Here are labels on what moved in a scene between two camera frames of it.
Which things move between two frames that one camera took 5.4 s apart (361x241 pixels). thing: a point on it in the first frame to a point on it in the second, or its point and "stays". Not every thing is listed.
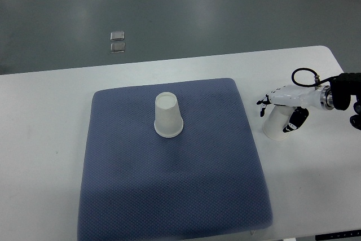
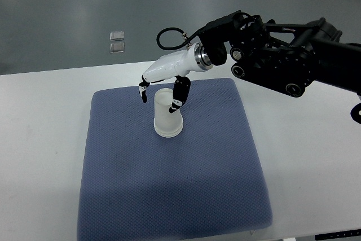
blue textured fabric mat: [135, 184] stays
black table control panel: [353, 233] stays
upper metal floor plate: [117, 35] stays
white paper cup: [277, 119] to [166, 124]
